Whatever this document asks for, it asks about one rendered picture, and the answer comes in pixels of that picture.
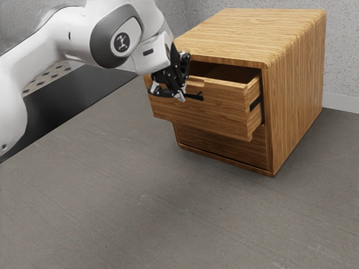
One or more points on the wooden cabinet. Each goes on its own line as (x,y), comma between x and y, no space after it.
(291,84)

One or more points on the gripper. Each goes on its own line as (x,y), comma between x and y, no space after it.
(179,63)

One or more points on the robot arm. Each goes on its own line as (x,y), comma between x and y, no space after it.
(70,36)

